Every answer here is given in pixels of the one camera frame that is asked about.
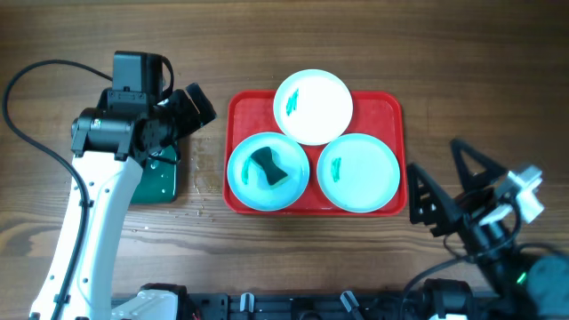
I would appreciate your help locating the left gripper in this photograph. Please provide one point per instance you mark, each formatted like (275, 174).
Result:
(190, 118)

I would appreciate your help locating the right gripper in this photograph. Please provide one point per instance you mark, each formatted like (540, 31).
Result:
(452, 213)

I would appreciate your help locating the green dish sponge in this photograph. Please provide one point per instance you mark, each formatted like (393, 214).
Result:
(263, 157)

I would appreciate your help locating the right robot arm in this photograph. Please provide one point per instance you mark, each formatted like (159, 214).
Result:
(530, 280)

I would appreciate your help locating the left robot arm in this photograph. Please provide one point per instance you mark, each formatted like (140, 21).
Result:
(112, 144)

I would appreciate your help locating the black tray with green water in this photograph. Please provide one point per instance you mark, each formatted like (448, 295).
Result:
(159, 180)

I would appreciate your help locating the light blue plate left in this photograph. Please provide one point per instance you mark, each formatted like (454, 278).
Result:
(248, 182)

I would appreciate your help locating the light blue plate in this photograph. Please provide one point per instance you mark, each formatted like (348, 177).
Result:
(358, 173)
(248, 182)

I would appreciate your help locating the light blue plate right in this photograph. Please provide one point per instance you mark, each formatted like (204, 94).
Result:
(358, 173)

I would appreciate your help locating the white round plate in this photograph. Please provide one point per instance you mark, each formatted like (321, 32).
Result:
(313, 107)

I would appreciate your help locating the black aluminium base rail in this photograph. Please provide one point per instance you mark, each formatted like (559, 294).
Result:
(249, 306)

